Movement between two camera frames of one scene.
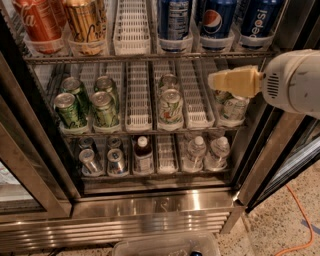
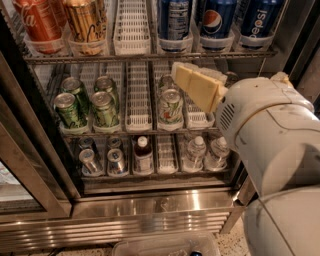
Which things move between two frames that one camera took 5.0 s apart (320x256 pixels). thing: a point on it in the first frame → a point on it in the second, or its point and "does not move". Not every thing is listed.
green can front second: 105,113 does not move
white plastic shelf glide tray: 132,35 does not move
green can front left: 66,107 does not move
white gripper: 279,83 → 248,105
